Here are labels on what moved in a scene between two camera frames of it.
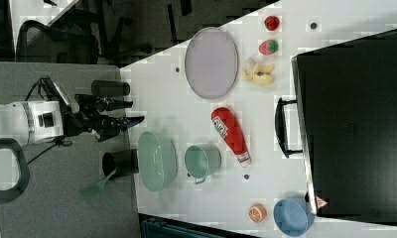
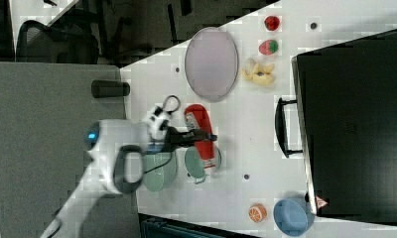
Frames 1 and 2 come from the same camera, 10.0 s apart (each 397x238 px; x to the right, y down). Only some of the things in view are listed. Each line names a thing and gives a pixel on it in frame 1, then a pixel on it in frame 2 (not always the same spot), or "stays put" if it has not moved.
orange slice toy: (257, 212) stays put
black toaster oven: (352, 102) stays put
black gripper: (89, 117) → (175, 139)
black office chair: (38, 44) stays put
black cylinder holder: (108, 87) stays put
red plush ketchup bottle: (227, 128) → (198, 117)
